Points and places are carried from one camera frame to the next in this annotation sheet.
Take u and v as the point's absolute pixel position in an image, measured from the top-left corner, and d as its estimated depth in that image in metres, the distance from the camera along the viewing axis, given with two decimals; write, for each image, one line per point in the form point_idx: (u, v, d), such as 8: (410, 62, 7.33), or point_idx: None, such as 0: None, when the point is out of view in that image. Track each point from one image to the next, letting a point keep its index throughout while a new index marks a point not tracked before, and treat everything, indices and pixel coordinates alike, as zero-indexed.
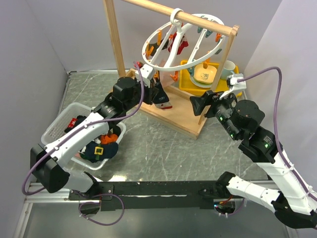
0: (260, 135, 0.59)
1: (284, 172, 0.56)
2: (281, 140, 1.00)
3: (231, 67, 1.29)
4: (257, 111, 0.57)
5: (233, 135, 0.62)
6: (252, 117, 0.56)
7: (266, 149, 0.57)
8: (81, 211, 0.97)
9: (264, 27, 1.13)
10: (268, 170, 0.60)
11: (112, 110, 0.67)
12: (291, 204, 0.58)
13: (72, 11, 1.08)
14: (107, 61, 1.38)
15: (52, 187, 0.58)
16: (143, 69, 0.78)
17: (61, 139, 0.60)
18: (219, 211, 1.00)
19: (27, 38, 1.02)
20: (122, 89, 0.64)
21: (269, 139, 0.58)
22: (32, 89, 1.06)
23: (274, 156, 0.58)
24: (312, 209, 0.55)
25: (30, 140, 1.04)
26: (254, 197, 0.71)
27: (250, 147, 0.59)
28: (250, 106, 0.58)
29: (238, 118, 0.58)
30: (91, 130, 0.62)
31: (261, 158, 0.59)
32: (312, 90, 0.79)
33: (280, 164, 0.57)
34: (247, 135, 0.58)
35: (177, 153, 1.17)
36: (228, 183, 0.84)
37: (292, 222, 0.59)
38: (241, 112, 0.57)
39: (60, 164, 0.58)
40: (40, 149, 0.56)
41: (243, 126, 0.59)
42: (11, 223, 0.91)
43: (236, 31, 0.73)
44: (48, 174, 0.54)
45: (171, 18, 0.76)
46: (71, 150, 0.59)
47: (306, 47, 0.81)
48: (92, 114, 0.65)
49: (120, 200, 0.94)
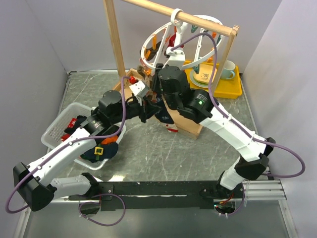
0: (193, 94, 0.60)
1: (225, 123, 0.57)
2: (280, 140, 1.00)
3: (231, 67, 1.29)
4: (178, 71, 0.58)
5: (170, 103, 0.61)
6: (174, 77, 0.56)
7: (201, 106, 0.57)
8: (81, 211, 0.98)
9: (264, 28, 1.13)
10: (211, 127, 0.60)
11: (100, 125, 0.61)
12: (243, 154, 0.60)
13: (72, 10, 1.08)
14: (107, 61, 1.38)
15: (35, 206, 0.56)
16: (135, 85, 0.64)
17: (45, 157, 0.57)
18: (219, 211, 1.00)
19: (26, 38, 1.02)
20: (107, 105, 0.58)
21: (203, 96, 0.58)
22: (32, 89, 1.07)
23: (211, 111, 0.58)
24: (260, 152, 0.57)
25: (30, 140, 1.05)
26: (233, 175, 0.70)
27: (185, 108, 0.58)
28: (171, 70, 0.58)
29: (163, 83, 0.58)
30: (77, 148, 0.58)
31: (199, 117, 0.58)
32: (312, 90, 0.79)
33: (218, 117, 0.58)
34: (178, 96, 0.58)
35: (177, 154, 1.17)
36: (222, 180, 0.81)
37: (251, 173, 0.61)
38: (163, 76, 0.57)
39: (43, 183, 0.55)
40: (24, 168, 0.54)
41: (172, 90, 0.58)
42: (11, 223, 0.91)
43: (236, 31, 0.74)
44: (30, 195, 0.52)
45: (172, 18, 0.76)
46: (54, 169, 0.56)
47: (307, 47, 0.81)
48: (78, 130, 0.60)
49: (120, 200, 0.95)
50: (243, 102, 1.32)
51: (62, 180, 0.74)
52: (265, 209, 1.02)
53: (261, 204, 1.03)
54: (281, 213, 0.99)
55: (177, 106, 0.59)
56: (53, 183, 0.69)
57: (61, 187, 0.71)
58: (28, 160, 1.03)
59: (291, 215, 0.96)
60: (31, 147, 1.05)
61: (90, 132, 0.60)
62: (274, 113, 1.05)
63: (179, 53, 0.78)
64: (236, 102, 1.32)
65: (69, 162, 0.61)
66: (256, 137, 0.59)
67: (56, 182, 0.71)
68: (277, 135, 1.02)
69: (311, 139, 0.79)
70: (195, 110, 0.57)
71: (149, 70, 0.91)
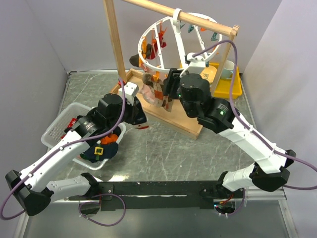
0: (213, 102, 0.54)
1: (245, 135, 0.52)
2: (280, 140, 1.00)
3: (231, 67, 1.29)
4: (200, 80, 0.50)
5: (187, 111, 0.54)
6: (197, 87, 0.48)
7: (223, 117, 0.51)
8: (81, 211, 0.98)
9: (264, 28, 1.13)
10: (231, 138, 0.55)
11: (93, 126, 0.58)
12: (263, 166, 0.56)
13: (72, 10, 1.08)
14: (107, 61, 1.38)
15: (31, 211, 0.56)
16: (126, 86, 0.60)
17: (36, 164, 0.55)
18: (219, 211, 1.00)
19: (26, 38, 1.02)
20: (107, 105, 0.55)
21: (224, 106, 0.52)
22: (32, 89, 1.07)
23: (232, 122, 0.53)
24: (281, 165, 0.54)
25: (30, 140, 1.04)
26: (241, 180, 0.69)
27: (206, 119, 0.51)
28: (193, 77, 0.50)
29: (184, 92, 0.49)
30: (68, 152, 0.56)
31: (219, 127, 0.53)
32: (312, 90, 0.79)
33: (239, 127, 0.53)
34: (200, 106, 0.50)
35: (177, 154, 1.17)
36: (223, 180, 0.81)
37: (269, 185, 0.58)
38: (185, 84, 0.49)
39: (36, 190, 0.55)
40: (15, 176, 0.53)
41: (192, 98, 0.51)
42: (11, 223, 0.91)
43: (236, 31, 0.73)
44: (23, 202, 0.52)
45: (174, 18, 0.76)
46: (46, 175, 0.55)
47: (307, 47, 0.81)
48: (70, 132, 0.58)
49: (120, 200, 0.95)
50: (243, 102, 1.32)
51: (59, 183, 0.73)
52: (265, 209, 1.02)
53: (261, 204, 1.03)
54: (281, 213, 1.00)
55: (196, 116, 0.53)
56: (50, 187, 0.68)
57: (58, 190, 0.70)
58: (28, 160, 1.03)
59: (291, 215, 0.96)
60: (31, 147, 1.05)
61: (82, 135, 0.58)
62: (274, 112, 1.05)
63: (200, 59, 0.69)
64: (236, 102, 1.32)
65: (63, 167, 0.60)
66: (277, 148, 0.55)
67: (53, 186, 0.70)
68: (277, 135, 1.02)
69: (311, 138, 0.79)
70: (216, 120, 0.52)
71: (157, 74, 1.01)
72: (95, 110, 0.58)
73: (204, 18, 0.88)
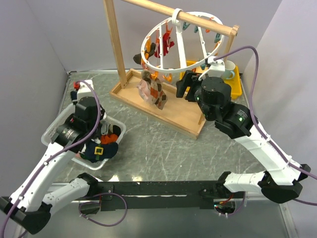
0: (232, 108, 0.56)
1: (262, 144, 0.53)
2: (280, 140, 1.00)
3: (231, 67, 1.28)
4: (223, 85, 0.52)
5: (205, 114, 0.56)
6: (219, 91, 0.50)
7: (240, 123, 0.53)
8: (81, 211, 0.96)
9: (264, 28, 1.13)
10: (246, 145, 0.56)
11: (73, 132, 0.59)
12: (275, 177, 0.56)
13: (73, 10, 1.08)
14: (107, 61, 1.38)
15: (34, 229, 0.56)
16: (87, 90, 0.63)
17: (24, 185, 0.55)
18: (219, 211, 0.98)
19: (27, 38, 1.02)
20: (84, 108, 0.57)
21: (243, 113, 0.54)
22: (32, 89, 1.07)
23: (250, 130, 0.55)
24: (294, 179, 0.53)
25: (30, 140, 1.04)
26: (247, 185, 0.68)
27: (224, 123, 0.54)
28: (215, 82, 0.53)
29: (205, 95, 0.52)
30: (53, 165, 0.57)
31: (237, 133, 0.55)
32: (312, 90, 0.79)
33: (256, 136, 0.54)
34: (219, 110, 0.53)
35: (177, 154, 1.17)
36: (225, 181, 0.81)
37: (279, 197, 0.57)
38: (207, 88, 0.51)
39: (32, 209, 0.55)
40: (5, 202, 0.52)
41: (212, 102, 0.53)
42: (11, 224, 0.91)
43: (236, 31, 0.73)
44: (21, 225, 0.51)
45: (173, 18, 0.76)
46: (38, 194, 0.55)
47: (307, 46, 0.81)
48: (50, 145, 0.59)
49: (122, 199, 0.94)
50: (243, 102, 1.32)
51: (56, 194, 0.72)
52: (265, 209, 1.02)
53: (261, 203, 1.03)
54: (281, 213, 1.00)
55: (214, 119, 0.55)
56: (47, 201, 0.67)
57: (56, 202, 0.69)
58: (28, 160, 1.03)
59: (291, 215, 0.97)
60: (31, 148, 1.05)
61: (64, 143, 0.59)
62: (274, 112, 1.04)
63: (221, 62, 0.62)
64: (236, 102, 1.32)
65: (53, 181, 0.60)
66: (292, 162, 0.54)
67: (50, 198, 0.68)
68: (277, 135, 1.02)
69: (311, 138, 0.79)
70: (233, 125, 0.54)
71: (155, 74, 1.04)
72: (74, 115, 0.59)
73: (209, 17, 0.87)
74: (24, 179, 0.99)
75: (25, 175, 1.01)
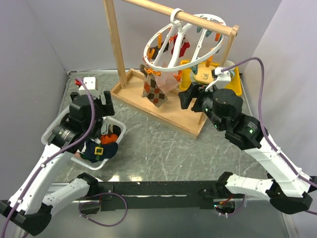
0: (243, 120, 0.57)
1: (272, 156, 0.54)
2: (281, 139, 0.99)
3: (231, 67, 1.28)
4: (235, 97, 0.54)
5: (216, 125, 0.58)
6: (231, 103, 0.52)
7: (251, 135, 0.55)
8: (81, 211, 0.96)
9: (264, 28, 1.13)
10: (256, 156, 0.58)
11: (69, 133, 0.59)
12: (284, 189, 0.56)
13: (73, 10, 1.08)
14: (107, 61, 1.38)
15: (33, 232, 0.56)
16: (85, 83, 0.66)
17: (23, 188, 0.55)
18: (219, 211, 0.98)
19: (27, 38, 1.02)
20: (79, 108, 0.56)
21: (254, 125, 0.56)
22: (32, 89, 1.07)
23: (260, 141, 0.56)
24: (304, 192, 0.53)
25: (30, 140, 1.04)
26: (251, 190, 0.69)
27: (235, 135, 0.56)
28: (227, 93, 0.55)
29: (217, 107, 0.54)
30: (51, 167, 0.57)
31: (247, 144, 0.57)
32: (312, 89, 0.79)
33: (266, 148, 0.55)
34: (230, 122, 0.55)
35: (177, 154, 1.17)
36: (227, 182, 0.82)
37: (288, 208, 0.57)
38: (219, 99, 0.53)
39: (32, 211, 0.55)
40: (4, 206, 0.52)
41: (224, 114, 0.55)
42: (11, 224, 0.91)
43: (236, 31, 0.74)
44: (22, 227, 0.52)
45: (171, 18, 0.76)
46: (37, 196, 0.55)
47: (307, 46, 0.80)
48: (47, 147, 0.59)
49: (122, 199, 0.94)
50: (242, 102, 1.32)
51: (56, 195, 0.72)
52: (266, 209, 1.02)
53: (260, 203, 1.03)
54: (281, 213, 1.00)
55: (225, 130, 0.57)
56: (48, 202, 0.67)
57: (56, 203, 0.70)
58: (28, 160, 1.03)
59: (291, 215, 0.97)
60: (31, 148, 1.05)
61: (60, 145, 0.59)
62: (274, 112, 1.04)
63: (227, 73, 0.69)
64: None
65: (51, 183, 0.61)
66: (302, 174, 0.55)
67: (51, 199, 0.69)
68: (277, 135, 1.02)
69: (312, 138, 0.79)
70: (243, 137, 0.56)
71: (150, 69, 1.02)
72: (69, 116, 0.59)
73: (219, 21, 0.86)
74: (24, 179, 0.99)
75: (25, 176, 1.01)
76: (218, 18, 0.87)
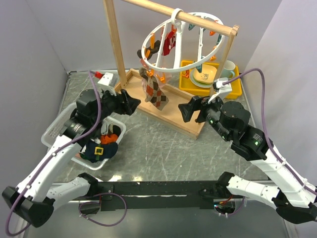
0: (249, 132, 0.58)
1: (277, 167, 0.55)
2: (281, 140, 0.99)
3: (231, 67, 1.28)
4: (242, 110, 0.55)
5: (224, 136, 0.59)
6: (238, 117, 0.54)
7: (257, 147, 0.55)
8: (81, 211, 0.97)
9: (264, 27, 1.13)
10: (262, 167, 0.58)
11: (80, 127, 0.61)
12: (290, 199, 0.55)
13: (73, 10, 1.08)
14: (107, 61, 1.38)
15: (37, 223, 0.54)
16: (103, 76, 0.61)
17: (31, 175, 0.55)
18: (219, 211, 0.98)
19: (27, 38, 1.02)
20: (86, 103, 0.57)
21: (259, 137, 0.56)
22: (32, 89, 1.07)
23: (265, 153, 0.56)
24: (310, 202, 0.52)
25: (30, 140, 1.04)
26: (255, 196, 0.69)
27: (241, 146, 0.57)
28: (235, 107, 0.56)
29: (225, 119, 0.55)
30: (61, 156, 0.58)
31: (252, 155, 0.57)
32: (312, 89, 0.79)
33: (272, 159, 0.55)
34: (237, 134, 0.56)
35: (177, 154, 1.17)
36: (228, 183, 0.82)
37: (294, 219, 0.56)
38: (227, 112, 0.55)
39: (38, 200, 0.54)
40: (12, 191, 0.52)
41: (231, 126, 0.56)
42: (11, 224, 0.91)
43: (236, 31, 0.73)
44: (27, 214, 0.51)
45: (171, 18, 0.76)
46: (45, 184, 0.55)
47: (307, 46, 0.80)
48: (58, 138, 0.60)
49: (122, 199, 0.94)
50: (242, 102, 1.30)
51: (58, 189, 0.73)
52: (266, 209, 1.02)
53: (260, 203, 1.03)
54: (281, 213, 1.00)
55: (232, 141, 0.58)
56: (50, 195, 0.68)
57: (58, 197, 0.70)
58: (28, 160, 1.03)
59: None
60: (31, 148, 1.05)
61: (71, 137, 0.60)
62: (274, 112, 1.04)
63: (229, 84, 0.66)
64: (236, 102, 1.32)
65: (59, 174, 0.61)
66: (308, 185, 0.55)
67: (53, 193, 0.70)
68: (277, 134, 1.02)
69: (312, 138, 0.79)
70: (249, 148, 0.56)
71: (151, 71, 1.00)
72: (77, 111, 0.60)
73: (213, 20, 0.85)
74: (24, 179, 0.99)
75: (25, 176, 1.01)
76: (212, 16, 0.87)
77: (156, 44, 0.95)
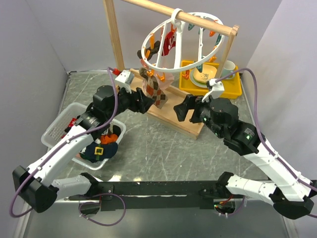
0: (240, 127, 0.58)
1: (270, 161, 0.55)
2: (281, 140, 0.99)
3: (231, 67, 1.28)
4: (230, 105, 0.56)
5: (217, 133, 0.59)
6: (226, 111, 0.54)
7: (248, 141, 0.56)
8: (81, 211, 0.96)
9: (264, 28, 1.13)
10: (254, 161, 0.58)
11: (95, 121, 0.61)
12: (286, 193, 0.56)
13: (73, 11, 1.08)
14: (107, 61, 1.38)
15: (39, 208, 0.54)
16: (121, 74, 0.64)
17: (43, 158, 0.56)
18: (219, 211, 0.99)
19: (27, 39, 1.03)
20: (102, 99, 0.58)
21: (250, 131, 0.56)
22: (32, 89, 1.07)
23: (258, 147, 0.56)
24: (304, 195, 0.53)
25: (30, 140, 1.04)
26: (254, 194, 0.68)
27: (233, 141, 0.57)
28: (223, 102, 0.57)
29: (214, 115, 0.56)
30: (75, 145, 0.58)
31: (245, 150, 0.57)
32: (311, 90, 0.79)
33: (264, 153, 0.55)
34: (227, 129, 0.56)
35: (177, 154, 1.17)
36: (227, 183, 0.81)
37: (291, 213, 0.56)
38: (215, 108, 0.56)
39: (45, 184, 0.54)
40: (23, 171, 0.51)
41: (221, 121, 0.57)
42: (11, 224, 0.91)
43: (236, 31, 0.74)
44: (33, 196, 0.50)
45: (172, 18, 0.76)
46: (55, 169, 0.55)
47: (307, 46, 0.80)
48: (73, 127, 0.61)
49: (120, 200, 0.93)
50: (242, 102, 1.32)
51: (62, 181, 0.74)
52: (266, 209, 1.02)
53: (260, 203, 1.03)
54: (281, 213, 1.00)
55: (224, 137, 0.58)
56: (54, 184, 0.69)
57: (62, 188, 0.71)
58: (28, 160, 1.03)
59: None
60: (31, 148, 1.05)
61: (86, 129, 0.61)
62: (274, 112, 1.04)
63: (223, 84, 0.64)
64: (236, 102, 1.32)
65: (67, 163, 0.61)
66: (302, 178, 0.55)
67: (57, 183, 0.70)
68: (277, 135, 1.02)
69: (311, 139, 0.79)
70: (241, 143, 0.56)
71: (151, 71, 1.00)
72: (93, 105, 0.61)
73: (213, 20, 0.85)
74: None
75: None
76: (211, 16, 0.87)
77: (156, 44, 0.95)
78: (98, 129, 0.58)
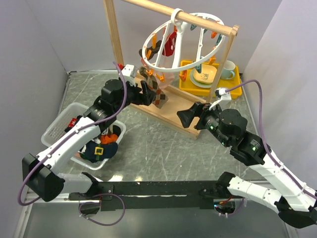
0: (246, 138, 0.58)
1: (276, 171, 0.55)
2: (281, 140, 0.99)
3: (231, 67, 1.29)
4: (239, 118, 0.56)
5: (224, 142, 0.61)
6: (236, 124, 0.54)
7: (254, 152, 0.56)
8: (81, 211, 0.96)
9: (264, 27, 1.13)
10: (260, 172, 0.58)
11: (103, 113, 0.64)
12: (291, 203, 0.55)
13: (73, 11, 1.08)
14: (107, 61, 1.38)
15: (48, 197, 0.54)
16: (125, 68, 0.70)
17: (52, 147, 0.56)
18: (219, 211, 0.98)
19: (27, 39, 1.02)
20: (110, 92, 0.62)
21: (256, 142, 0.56)
22: (32, 89, 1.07)
23: (263, 158, 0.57)
24: (310, 206, 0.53)
25: (30, 140, 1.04)
26: (258, 199, 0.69)
27: (239, 151, 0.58)
28: (233, 114, 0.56)
29: (223, 126, 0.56)
30: (83, 135, 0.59)
31: (251, 161, 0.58)
32: (311, 89, 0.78)
33: (270, 164, 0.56)
34: (235, 141, 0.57)
35: (177, 154, 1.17)
36: (228, 184, 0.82)
37: (296, 223, 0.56)
38: (225, 120, 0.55)
39: (54, 172, 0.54)
40: (32, 158, 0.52)
41: (230, 132, 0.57)
42: (11, 224, 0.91)
43: (236, 31, 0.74)
44: (42, 183, 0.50)
45: (171, 18, 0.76)
46: (64, 157, 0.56)
47: (307, 46, 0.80)
48: (81, 119, 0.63)
49: (120, 200, 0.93)
50: (243, 102, 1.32)
51: (68, 175, 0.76)
52: (266, 210, 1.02)
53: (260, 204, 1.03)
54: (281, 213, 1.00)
55: (231, 147, 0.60)
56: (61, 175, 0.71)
57: (67, 180, 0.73)
58: None
59: None
60: (31, 147, 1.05)
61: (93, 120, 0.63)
62: (274, 112, 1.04)
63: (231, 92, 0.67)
64: (236, 102, 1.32)
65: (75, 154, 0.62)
66: (307, 189, 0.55)
67: (63, 175, 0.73)
68: (277, 135, 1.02)
69: (311, 139, 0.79)
70: (248, 154, 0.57)
71: (151, 70, 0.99)
72: (101, 98, 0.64)
73: (215, 20, 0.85)
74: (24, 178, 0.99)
75: None
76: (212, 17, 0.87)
77: (158, 44, 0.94)
78: (105, 120, 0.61)
